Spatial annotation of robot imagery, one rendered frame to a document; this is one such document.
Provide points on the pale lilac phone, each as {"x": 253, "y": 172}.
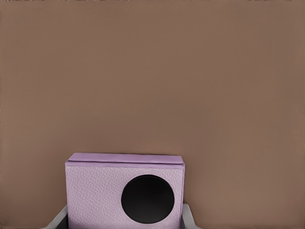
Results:
{"x": 95, "y": 190}

